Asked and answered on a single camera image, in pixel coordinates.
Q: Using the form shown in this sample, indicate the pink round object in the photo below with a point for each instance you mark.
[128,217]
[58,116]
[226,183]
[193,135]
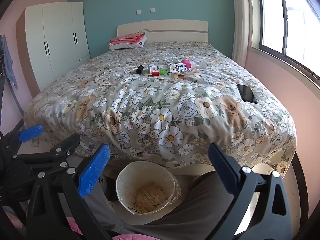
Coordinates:
[187,63]

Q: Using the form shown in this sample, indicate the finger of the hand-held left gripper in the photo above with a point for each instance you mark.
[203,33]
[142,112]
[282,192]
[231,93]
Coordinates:
[65,145]
[31,131]

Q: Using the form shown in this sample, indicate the pink fuzzy clothing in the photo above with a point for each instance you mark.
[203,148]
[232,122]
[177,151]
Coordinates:
[120,237]

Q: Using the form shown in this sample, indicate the cream curtain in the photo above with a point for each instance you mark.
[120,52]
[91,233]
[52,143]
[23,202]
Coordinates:
[242,22]

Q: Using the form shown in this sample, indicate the window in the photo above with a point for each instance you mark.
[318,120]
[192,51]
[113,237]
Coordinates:
[287,22]

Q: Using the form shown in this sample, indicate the folded pink blanket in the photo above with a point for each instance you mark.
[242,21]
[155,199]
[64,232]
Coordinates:
[126,38]

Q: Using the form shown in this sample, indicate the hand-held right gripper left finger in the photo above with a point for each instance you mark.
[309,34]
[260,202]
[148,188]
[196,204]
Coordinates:
[93,170]

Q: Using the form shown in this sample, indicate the white milk carton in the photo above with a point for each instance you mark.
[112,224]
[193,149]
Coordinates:
[178,68]

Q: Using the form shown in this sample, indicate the red block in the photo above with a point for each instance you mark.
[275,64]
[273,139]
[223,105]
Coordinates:
[155,73]

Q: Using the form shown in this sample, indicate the beige round waste bin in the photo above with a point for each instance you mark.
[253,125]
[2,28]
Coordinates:
[147,180]

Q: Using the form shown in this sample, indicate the hanging blue clothes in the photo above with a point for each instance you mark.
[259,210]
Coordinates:
[7,62]

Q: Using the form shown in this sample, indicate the white wardrobe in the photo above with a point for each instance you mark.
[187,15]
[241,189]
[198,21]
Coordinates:
[57,37]

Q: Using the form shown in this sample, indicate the small white box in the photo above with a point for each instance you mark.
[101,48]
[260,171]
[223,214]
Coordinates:
[153,67]

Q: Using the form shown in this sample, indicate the floral bed blanket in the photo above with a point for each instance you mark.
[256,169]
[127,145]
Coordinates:
[155,97]

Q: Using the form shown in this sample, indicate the black cylinder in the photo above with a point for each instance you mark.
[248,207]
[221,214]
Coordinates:
[139,69]

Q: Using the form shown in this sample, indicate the cream bed headboard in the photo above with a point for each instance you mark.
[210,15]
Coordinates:
[172,30]

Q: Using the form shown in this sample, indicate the black smartphone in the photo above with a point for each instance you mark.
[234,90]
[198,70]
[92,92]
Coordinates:
[247,93]

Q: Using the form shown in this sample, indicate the dark bed frame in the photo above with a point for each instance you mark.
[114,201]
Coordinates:
[301,185]

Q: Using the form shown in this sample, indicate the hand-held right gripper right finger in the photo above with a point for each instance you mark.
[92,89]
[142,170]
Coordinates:
[223,166]

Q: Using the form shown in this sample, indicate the green block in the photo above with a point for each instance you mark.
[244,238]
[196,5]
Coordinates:
[164,72]

